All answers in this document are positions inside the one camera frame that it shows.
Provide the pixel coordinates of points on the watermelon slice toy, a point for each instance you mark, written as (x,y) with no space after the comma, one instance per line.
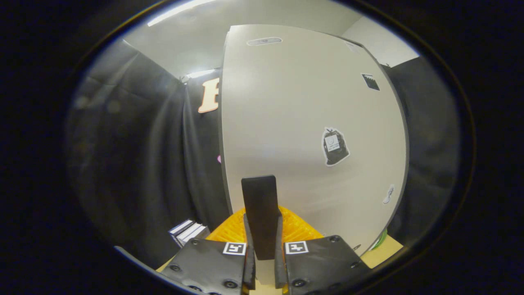
(380,241)

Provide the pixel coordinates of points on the ceiling light strip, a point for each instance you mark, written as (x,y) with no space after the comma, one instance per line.
(200,73)

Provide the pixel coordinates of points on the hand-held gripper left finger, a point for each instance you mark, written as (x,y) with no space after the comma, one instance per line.
(221,262)

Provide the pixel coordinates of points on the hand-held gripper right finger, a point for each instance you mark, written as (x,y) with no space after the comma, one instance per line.
(319,262)

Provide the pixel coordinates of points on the white shoe cabinet door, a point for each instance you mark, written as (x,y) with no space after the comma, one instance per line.
(294,114)

